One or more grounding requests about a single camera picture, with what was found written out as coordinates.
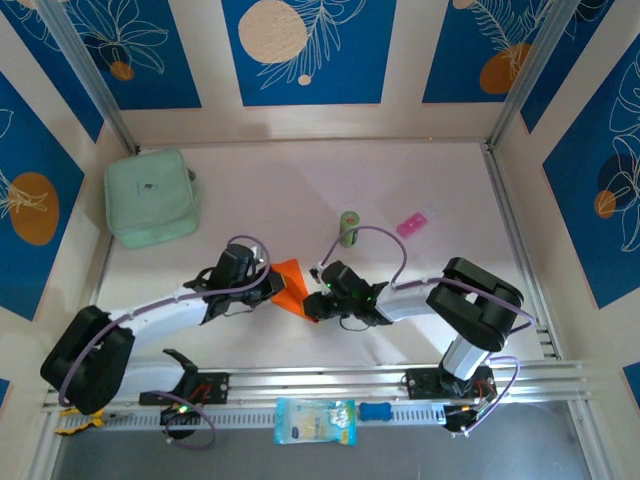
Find aluminium corner post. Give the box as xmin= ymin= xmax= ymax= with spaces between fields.
xmin=37 ymin=0 xmax=140 ymax=155
xmin=486 ymin=0 xmax=584 ymax=153

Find aluminium side rail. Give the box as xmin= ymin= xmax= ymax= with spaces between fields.
xmin=482 ymin=144 xmax=564 ymax=360

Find mint green zipper pouch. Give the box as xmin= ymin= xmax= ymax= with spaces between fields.
xmin=103 ymin=148 xmax=202 ymax=250

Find orange cloth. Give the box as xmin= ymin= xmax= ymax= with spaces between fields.
xmin=271 ymin=259 xmax=321 ymax=325

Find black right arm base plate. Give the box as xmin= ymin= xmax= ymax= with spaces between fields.
xmin=399 ymin=367 xmax=496 ymax=401

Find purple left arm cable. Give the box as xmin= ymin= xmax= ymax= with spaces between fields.
xmin=58 ymin=234 xmax=274 ymax=452

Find green cylindrical can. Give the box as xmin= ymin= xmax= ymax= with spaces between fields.
xmin=338 ymin=210 xmax=362 ymax=247

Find aluminium front rail frame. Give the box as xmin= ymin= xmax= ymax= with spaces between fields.
xmin=42 ymin=359 xmax=594 ymax=434

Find yellow black pliers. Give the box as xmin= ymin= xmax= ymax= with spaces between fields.
xmin=53 ymin=407 xmax=134 ymax=435

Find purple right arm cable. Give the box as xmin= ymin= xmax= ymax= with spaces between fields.
xmin=319 ymin=225 xmax=539 ymax=437

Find blue bone-shaped eraser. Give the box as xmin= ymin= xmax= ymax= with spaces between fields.
xmin=359 ymin=401 xmax=393 ymax=422

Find pink plastic pill box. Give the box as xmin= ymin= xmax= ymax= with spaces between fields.
xmin=397 ymin=212 xmax=429 ymax=237

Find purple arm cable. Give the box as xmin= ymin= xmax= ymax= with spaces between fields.
xmin=319 ymin=225 xmax=539 ymax=437
xmin=58 ymin=234 xmax=274 ymax=452

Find blue wet wipes packet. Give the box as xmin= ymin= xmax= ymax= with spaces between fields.
xmin=273 ymin=397 xmax=359 ymax=448

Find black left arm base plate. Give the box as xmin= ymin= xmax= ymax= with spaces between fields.
xmin=138 ymin=372 xmax=231 ymax=406

